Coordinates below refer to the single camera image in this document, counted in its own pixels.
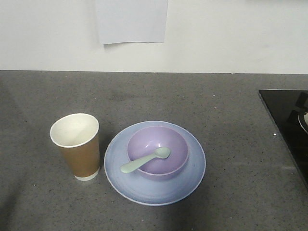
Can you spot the white paper sheet on wall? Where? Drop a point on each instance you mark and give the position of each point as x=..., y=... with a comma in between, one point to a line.
x=126, y=21

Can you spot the brown paper cup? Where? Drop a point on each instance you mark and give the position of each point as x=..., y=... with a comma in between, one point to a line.
x=76, y=136

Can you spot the mint green plastic spoon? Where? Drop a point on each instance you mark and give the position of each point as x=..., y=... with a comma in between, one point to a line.
x=161, y=153

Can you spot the light blue plate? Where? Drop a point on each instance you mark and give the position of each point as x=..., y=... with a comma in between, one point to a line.
x=145, y=190

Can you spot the black induction cooktop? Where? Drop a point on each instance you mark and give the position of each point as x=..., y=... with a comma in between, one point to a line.
x=289, y=111

